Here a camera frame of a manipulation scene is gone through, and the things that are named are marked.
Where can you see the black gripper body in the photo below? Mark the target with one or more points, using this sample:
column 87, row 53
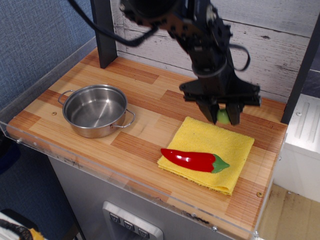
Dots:
column 221, row 87

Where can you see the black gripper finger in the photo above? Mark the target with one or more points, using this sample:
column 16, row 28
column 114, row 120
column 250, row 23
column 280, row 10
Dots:
column 234, row 110
column 209, row 110

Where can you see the green handled grey spatula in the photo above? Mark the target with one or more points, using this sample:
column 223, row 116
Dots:
column 222, row 116

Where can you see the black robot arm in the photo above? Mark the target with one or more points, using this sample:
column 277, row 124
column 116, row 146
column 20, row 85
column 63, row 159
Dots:
column 202, row 34

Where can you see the yellow folded cloth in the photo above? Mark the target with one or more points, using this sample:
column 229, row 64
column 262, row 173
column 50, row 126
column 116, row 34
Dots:
column 197, row 136

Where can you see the red toy chili pepper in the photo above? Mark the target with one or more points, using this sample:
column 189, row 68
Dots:
column 196, row 161

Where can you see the white ribbed box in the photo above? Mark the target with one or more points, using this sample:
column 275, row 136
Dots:
column 298, row 168

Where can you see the stainless steel pot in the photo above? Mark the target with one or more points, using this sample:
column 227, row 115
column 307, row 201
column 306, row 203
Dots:
column 96, row 111

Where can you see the silver dispenser button panel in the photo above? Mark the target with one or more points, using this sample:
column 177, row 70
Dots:
column 131, row 222

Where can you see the grey toy fridge cabinet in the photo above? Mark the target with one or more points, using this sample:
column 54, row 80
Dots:
column 87, row 193

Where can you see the clear acrylic table guard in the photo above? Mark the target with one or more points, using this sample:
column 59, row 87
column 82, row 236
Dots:
column 122, row 169

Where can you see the black and yellow bag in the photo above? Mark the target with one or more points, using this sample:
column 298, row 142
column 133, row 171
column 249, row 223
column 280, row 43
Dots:
column 14, row 226

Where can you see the black right vertical post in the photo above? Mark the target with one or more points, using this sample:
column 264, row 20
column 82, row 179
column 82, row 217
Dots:
column 302, row 73

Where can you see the black vertical post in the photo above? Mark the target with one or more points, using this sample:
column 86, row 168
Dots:
column 302, row 73
column 106, row 46

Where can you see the black left vertical post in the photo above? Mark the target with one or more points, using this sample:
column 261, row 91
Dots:
column 106, row 46

